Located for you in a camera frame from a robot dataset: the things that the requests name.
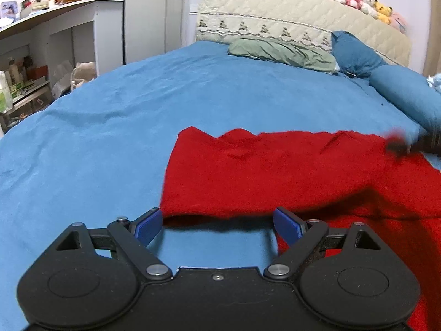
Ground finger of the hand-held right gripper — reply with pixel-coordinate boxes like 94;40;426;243
384;128;415;160

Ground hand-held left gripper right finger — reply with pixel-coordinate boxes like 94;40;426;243
263;206;384;280

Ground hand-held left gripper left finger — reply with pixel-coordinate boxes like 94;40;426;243
52;208;173;281

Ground red knit garment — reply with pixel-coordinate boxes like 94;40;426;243
160;126;441;331

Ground light blue bolster pillow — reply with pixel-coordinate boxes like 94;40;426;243
369;65;441;142

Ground pale blue cloth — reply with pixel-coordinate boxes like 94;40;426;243
426;73;441;94

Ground dark blue pillow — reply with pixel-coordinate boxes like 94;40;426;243
331;30;388;78

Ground blue bed sheet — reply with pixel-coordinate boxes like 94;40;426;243
0;39;441;331

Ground green pillow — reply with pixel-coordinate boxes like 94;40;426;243
227;35;340;75

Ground cream tote bag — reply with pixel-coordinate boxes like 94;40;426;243
71;61;97;89

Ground white plastic bag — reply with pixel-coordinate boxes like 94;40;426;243
52;60;74;99

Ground clear storage drawers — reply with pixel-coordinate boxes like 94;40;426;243
0;84;53;135

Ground cream quilted headboard cover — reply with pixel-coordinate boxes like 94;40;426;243
195;0;413;68

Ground red box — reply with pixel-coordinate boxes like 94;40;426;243
27;64;49;81

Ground green white packet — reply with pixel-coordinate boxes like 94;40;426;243
0;70;14;113

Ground white shelf desk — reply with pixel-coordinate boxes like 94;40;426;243
0;0;125;136

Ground white grey wardrobe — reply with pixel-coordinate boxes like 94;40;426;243
123;0;185;65

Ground photo frame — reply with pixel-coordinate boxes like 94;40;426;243
0;0;19;21

